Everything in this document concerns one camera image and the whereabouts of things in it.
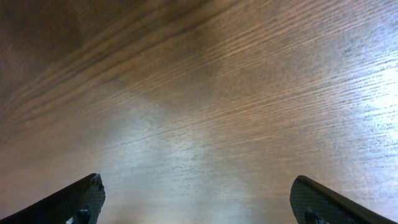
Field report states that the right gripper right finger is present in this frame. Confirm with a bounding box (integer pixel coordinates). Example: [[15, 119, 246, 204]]
[[290, 175, 397, 224]]

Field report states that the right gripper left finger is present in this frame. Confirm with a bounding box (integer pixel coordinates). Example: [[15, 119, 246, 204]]
[[1, 173, 106, 224]]

